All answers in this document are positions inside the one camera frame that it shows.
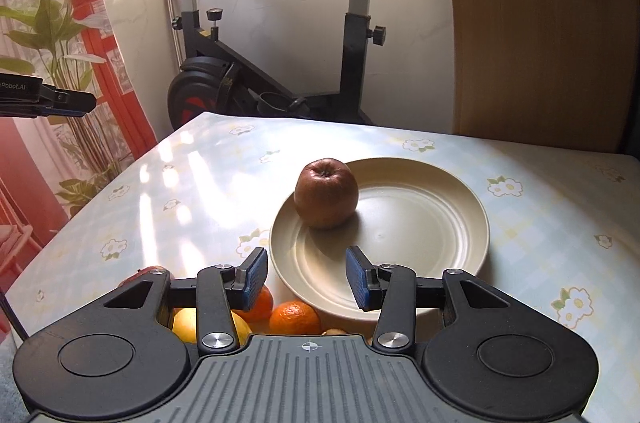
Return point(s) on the wooden door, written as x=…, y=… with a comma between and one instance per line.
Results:
x=525, y=28

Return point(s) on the black exercise bike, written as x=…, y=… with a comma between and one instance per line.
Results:
x=357, y=53

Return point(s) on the cream round plate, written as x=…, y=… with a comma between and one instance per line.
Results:
x=425, y=228

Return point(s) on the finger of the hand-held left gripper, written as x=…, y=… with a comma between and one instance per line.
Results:
x=70, y=99

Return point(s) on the small brown fruit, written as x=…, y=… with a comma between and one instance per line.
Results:
x=335, y=332

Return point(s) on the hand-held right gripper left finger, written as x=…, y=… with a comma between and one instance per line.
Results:
x=257, y=278

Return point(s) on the large yellow lemon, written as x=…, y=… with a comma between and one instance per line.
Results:
x=186, y=325

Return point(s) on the brownish wrinkled apple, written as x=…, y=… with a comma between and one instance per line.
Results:
x=325, y=198

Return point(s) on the red apple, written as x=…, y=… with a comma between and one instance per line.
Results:
x=149, y=270

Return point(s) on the orange mandarin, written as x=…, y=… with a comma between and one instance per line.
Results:
x=295, y=318
x=261, y=305

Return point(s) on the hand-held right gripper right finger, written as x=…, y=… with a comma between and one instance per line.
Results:
x=357, y=278

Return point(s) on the floral tablecloth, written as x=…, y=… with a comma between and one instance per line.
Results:
x=200, y=183

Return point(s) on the plant print curtain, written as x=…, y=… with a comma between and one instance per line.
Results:
x=50, y=28

